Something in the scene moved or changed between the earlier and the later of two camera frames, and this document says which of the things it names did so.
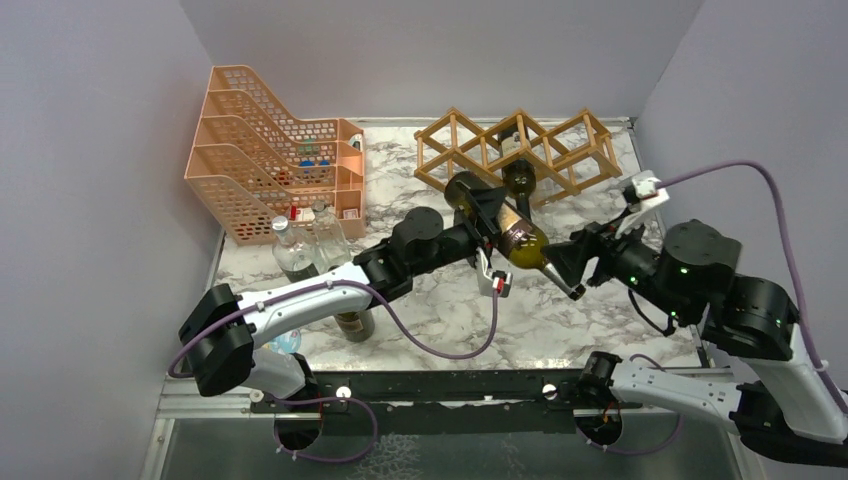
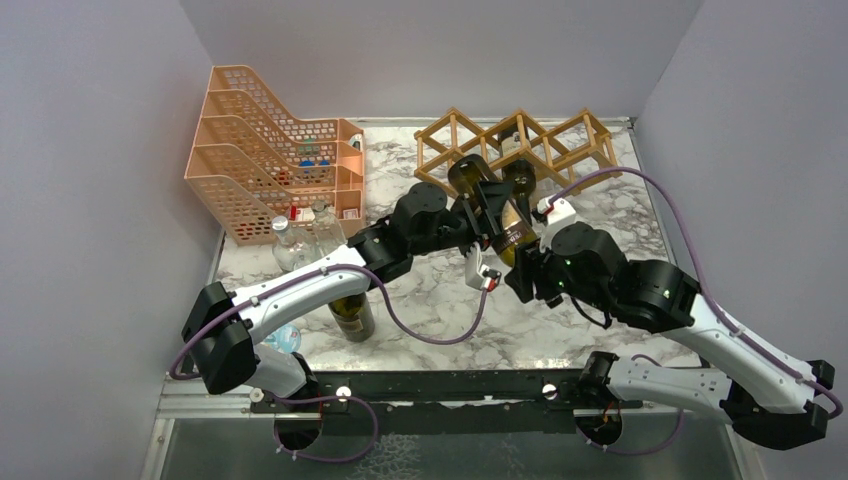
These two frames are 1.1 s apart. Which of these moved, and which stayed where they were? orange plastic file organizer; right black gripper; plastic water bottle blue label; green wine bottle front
Moved: right black gripper
Stayed: orange plastic file organizer; green wine bottle front; plastic water bottle blue label
